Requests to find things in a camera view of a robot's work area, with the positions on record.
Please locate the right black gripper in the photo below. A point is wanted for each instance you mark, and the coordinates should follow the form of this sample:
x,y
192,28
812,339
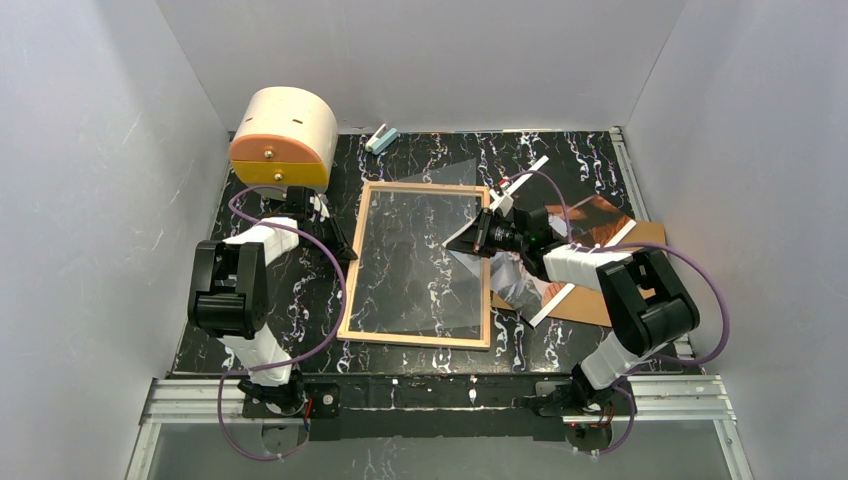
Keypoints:
x,y
484,232

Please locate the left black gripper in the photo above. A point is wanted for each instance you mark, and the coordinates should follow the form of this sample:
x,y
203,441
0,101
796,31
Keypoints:
x,y
325,225

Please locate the small light blue clip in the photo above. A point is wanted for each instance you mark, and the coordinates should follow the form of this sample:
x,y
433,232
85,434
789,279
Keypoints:
x,y
381,139

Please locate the clear acrylic sheet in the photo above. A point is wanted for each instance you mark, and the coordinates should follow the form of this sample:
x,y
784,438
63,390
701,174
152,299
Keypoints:
x,y
424,265

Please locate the brown cardboard backing board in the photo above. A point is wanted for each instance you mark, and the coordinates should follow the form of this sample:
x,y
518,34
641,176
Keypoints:
x,y
514,289

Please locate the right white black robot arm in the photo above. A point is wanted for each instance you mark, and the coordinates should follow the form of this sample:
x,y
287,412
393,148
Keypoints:
x,y
646,301

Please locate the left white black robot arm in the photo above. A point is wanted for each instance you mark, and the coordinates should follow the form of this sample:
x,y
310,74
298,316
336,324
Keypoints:
x,y
229,294

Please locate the white wooden picture frame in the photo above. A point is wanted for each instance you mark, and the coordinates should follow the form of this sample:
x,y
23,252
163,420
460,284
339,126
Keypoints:
x,y
351,278

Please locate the round cream drawer box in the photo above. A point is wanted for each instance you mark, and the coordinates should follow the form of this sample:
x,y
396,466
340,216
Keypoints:
x,y
287,137

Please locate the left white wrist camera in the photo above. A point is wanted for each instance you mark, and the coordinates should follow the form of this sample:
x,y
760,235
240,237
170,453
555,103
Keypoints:
x,y
320,210

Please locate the printed photo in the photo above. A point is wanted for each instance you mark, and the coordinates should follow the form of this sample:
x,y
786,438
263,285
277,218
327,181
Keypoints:
x,y
592,220

